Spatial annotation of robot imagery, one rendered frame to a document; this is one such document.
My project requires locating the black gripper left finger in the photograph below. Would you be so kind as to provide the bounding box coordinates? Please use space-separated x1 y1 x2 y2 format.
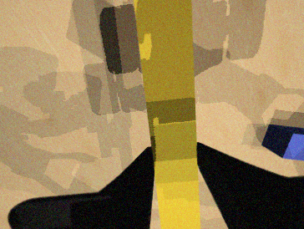
8 146 155 229

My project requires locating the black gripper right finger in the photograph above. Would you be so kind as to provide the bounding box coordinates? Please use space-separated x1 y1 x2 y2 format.
196 142 304 229

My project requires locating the blue rectangular block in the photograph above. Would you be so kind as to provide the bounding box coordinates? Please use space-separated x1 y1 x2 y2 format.
261 124 304 161

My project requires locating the yellow bar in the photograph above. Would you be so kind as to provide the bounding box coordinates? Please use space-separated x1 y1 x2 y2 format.
134 0 201 229

